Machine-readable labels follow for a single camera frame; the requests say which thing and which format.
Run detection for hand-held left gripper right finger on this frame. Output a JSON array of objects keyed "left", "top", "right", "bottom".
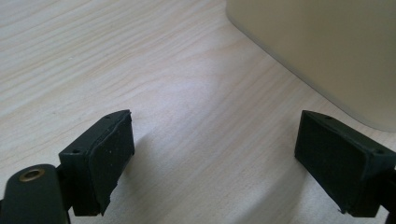
[{"left": 294, "top": 109, "right": 396, "bottom": 218}]

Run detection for beige plastic container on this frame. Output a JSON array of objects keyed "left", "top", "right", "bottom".
[{"left": 225, "top": 0, "right": 396, "bottom": 133}]

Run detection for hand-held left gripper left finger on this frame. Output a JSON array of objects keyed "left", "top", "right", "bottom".
[{"left": 58, "top": 109, "right": 135, "bottom": 217}]

